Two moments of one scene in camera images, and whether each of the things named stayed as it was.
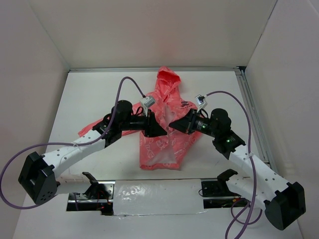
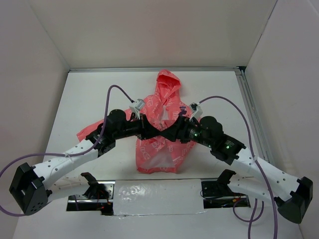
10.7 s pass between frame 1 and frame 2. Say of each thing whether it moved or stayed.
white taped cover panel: stayed
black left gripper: moved
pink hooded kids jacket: moved
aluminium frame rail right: stayed
